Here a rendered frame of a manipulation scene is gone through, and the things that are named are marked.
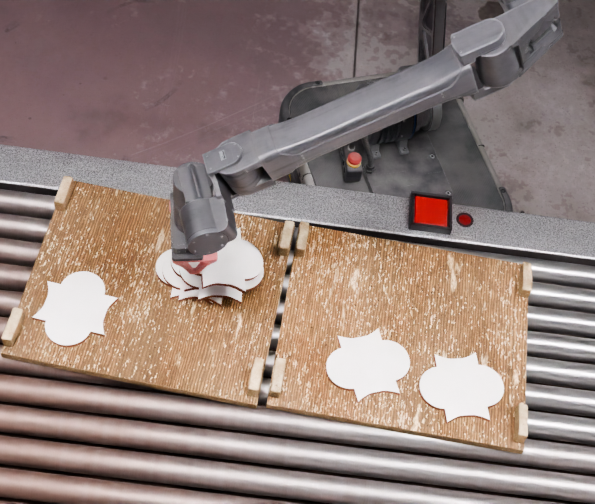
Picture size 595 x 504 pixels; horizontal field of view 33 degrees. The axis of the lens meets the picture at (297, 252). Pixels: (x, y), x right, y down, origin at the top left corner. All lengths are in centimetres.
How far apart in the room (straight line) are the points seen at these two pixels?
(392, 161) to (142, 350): 130
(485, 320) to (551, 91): 179
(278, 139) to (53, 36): 203
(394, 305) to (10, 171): 72
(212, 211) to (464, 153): 154
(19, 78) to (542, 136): 164
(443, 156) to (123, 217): 128
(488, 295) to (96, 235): 68
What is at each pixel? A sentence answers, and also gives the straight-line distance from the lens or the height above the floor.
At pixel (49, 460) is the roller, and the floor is 91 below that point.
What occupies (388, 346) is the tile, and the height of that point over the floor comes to 94.
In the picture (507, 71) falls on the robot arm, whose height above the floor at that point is 141.
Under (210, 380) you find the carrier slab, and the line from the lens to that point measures 159.
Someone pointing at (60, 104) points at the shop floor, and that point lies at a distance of 316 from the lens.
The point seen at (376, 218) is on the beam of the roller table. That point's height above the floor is 91.
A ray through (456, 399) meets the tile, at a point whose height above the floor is 94.
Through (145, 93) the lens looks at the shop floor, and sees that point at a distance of 317.
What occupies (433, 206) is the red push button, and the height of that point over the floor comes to 93.
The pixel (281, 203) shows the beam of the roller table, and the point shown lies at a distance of 180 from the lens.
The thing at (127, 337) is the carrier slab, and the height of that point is 94.
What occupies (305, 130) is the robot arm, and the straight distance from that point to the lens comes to 138.
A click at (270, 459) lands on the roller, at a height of 91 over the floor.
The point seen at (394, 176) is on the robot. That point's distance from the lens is 271.
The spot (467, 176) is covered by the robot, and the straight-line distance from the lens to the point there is 279.
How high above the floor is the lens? 238
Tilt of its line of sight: 57 degrees down
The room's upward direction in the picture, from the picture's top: 11 degrees clockwise
